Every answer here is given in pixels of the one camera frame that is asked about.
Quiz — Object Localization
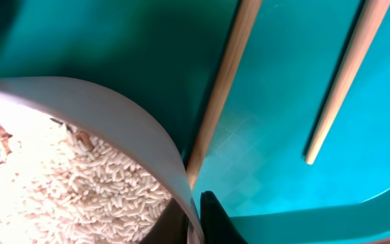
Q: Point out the right wooden chopstick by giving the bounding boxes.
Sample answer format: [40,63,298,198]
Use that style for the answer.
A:
[305,0,390,165]

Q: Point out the left wooden chopstick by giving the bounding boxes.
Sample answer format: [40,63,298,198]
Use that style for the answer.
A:
[186,0,262,188]

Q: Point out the pink bowl with rice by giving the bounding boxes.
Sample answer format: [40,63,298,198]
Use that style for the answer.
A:
[0,77,205,243]

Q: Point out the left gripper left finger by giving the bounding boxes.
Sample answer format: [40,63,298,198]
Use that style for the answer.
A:
[139,199,188,244]

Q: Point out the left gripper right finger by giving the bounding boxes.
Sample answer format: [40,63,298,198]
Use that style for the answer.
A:
[200,191,247,244]

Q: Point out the teal serving tray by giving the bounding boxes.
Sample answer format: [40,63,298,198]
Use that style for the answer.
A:
[0,0,390,243]

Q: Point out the wooden chopstick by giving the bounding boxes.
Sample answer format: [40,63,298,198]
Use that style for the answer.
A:
[305,0,390,165]
[186,0,262,188]

